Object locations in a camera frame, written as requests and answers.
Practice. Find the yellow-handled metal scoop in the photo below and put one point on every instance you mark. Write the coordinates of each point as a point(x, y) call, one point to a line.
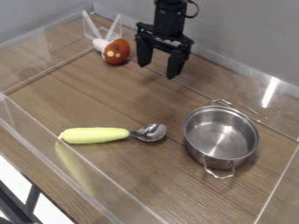
point(96, 135)

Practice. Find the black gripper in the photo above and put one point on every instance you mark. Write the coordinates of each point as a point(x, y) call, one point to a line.
point(176, 45)

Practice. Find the silver pot with handles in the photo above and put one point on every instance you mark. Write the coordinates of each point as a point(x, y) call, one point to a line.
point(220, 137)

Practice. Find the black table leg frame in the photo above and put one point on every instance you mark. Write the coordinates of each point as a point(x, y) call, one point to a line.
point(19, 211)

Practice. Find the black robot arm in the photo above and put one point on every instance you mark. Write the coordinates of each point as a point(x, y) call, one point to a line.
point(170, 14)

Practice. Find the clear acrylic barrier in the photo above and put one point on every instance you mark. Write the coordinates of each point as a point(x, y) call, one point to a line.
point(56, 86)

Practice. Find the red toy mushroom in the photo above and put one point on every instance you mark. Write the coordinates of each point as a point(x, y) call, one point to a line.
point(114, 51)

